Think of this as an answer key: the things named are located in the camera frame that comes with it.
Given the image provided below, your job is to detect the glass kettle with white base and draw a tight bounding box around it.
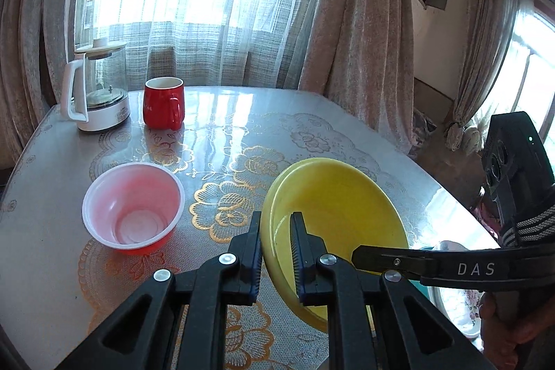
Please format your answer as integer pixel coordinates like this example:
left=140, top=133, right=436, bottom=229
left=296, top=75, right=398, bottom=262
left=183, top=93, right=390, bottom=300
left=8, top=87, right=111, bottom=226
left=60, top=39, right=132, bottom=133

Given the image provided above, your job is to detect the curved side window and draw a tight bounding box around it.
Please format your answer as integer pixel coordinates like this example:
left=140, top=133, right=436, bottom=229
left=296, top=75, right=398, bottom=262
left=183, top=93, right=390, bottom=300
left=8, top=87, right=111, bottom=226
left=512, top=1, right=555, bottom=123

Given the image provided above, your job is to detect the red mug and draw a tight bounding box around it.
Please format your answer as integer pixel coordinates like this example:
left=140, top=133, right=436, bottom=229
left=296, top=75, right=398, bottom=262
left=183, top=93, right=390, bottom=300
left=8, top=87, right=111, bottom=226
left=143, top=76, right=185, bottom=131

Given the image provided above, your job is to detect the small white floral dish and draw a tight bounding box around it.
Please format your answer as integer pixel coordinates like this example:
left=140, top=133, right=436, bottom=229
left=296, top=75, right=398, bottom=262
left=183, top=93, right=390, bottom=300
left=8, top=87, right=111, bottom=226
left=427, top=239, right=484, bottom=339

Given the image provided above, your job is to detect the red plastic bowl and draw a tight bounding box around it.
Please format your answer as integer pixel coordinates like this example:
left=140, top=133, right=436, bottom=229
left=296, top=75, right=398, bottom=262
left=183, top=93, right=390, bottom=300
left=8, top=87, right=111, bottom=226
left=82, top=163, right=186, bottom=257

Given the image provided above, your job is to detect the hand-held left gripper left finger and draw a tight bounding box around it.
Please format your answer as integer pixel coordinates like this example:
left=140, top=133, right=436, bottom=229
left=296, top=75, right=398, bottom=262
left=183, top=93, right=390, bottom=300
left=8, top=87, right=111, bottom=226
left=54, top=210, right=264, bottom=370

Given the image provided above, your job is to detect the person's right hand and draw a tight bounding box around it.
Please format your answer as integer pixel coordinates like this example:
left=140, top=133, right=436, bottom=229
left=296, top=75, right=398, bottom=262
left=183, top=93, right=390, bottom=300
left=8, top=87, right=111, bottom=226
left=479, top=290, right=555, bottom=370

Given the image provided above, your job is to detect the yellow bowl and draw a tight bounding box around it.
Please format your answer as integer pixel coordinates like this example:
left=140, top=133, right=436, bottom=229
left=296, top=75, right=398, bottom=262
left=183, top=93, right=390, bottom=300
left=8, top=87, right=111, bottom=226
left=260, top=157, right=410, bottom=334

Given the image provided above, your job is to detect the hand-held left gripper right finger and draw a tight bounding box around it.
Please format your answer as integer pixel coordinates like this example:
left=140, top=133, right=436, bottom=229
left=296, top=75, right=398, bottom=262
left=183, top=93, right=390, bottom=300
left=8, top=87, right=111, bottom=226
left=290, top=212, right=497, bottom=370

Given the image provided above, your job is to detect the tied white sheer curtain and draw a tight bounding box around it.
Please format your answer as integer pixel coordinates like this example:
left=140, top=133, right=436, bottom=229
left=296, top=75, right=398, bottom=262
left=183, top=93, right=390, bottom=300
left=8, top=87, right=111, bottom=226
left=463, top=123, right=490, bottom=155

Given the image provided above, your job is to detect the stuffed patterned bag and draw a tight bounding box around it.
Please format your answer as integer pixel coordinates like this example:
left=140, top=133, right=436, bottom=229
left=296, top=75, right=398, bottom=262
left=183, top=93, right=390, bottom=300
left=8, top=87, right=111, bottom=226
left=412, top=110, right=437, bottom=159

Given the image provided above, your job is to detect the beige patterned curtain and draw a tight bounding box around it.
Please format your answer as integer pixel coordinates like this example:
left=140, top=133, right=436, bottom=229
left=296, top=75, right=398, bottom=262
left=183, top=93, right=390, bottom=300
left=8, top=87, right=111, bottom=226
left=0, top=0, right=83, bottom=167
left=299, top=0, right=415, bottom=156
left=446, top=0, right=527, bottom=152

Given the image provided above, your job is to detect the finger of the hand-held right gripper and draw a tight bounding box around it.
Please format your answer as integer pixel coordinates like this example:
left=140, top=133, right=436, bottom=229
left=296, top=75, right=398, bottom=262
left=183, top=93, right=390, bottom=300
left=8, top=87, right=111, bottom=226
left=351, top=244, right=434, bottom=285

